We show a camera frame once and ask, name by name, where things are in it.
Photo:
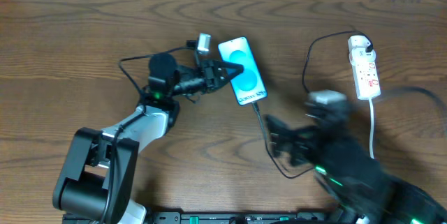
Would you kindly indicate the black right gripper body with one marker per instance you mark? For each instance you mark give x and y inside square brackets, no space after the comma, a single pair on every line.
[297,145]

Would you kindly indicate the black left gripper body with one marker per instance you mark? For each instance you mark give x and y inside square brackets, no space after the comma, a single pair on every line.
[209,75]

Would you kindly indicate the blue Galaxy smartphone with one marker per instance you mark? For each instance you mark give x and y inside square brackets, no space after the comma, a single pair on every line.
[248,86]

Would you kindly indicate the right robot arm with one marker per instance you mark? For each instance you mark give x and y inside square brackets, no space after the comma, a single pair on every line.
[347,172]

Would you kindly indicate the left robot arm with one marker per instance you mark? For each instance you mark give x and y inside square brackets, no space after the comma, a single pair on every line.
[96,179]

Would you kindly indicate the white USB charger adapter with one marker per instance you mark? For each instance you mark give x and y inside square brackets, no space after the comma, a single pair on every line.
[361,50]

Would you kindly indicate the white power strip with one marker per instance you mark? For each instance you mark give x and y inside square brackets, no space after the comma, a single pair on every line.
[366,81]

